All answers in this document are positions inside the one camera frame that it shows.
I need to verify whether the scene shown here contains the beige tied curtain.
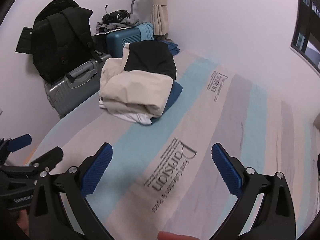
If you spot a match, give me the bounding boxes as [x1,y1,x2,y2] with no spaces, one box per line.
[151,0,169,41]

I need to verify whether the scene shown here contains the blue clothes pile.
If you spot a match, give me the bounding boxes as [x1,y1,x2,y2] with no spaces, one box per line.
[156,40,180,57]

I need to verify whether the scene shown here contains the grey hard suitcase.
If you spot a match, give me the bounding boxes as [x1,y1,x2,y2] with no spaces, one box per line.
[44,54,111,119]

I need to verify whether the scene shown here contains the folded blue garment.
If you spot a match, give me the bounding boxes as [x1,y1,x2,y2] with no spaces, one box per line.
[145,79,183,125]

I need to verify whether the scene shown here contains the striped pastel bed sheet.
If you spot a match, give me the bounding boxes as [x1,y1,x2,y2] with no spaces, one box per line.
[33,52,319,239]

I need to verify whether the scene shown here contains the grey clothes on suitcase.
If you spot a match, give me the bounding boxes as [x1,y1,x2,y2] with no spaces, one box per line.
[95,14,141,34]

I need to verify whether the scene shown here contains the black backpack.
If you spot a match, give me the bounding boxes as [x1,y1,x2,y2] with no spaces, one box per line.
[15,0,102,84]

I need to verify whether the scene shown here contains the dark window frame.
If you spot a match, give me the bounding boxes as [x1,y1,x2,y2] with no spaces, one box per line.
[291,0,319,73]

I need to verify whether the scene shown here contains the cream and black jacket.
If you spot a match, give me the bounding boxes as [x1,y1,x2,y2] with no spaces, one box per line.
[99,40,177,118]

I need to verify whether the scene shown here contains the right hand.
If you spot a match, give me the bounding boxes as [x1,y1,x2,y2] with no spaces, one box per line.
[157,231,199,240]

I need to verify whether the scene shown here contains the black headphones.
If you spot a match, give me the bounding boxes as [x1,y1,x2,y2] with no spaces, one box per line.
[102,5,130,24]

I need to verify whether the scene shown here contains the folded white garment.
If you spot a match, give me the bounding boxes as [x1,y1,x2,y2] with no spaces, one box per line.
[99,98,152,125]

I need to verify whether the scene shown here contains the left hand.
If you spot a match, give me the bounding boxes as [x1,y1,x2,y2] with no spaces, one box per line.
[16,210,29,236]

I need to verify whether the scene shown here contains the teal hard suitcase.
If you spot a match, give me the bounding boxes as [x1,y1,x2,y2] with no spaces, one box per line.
[106,22,153,58]

